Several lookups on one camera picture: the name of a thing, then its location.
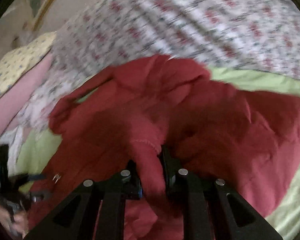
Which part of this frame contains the red quilted puffer jacket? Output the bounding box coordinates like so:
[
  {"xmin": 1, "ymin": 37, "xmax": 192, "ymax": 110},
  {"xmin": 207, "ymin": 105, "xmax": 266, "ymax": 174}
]
[{"xmin": 27, "ymin": 54, "xmax": 300, "ymax": 240}]

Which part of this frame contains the person's left hand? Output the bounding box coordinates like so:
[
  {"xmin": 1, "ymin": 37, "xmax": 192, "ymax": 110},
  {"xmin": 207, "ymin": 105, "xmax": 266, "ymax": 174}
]
[{"xmin": 0, "ymin": 205, "xmax": 29, "ymax": 239}]

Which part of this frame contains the light green bed sheet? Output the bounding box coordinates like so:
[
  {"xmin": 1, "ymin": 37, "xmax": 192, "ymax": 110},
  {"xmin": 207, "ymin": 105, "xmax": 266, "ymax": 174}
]
[{"xmin": 14, "ymin": 65, "xmax": 300, "ymax": 240}]

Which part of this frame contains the pink pillow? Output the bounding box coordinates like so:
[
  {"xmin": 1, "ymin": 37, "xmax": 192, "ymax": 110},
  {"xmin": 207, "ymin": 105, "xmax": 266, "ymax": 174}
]
[{"xmin": 0, "ymin": 53, "xmax": 52, "ymax": 136}]

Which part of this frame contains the yellow floral pillow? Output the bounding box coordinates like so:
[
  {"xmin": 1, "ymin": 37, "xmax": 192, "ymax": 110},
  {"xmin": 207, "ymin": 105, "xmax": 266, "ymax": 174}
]
[{"xmin": 0, "ymin": 31, "xmax": 56, "ymax": 98}]

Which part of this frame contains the small floral pattern quilt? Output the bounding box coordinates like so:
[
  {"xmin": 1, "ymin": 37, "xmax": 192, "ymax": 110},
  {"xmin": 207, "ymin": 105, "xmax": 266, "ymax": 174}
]
[{"xmin": 16, "ymin": 0, "xmax": 300, "ymax": 131}]

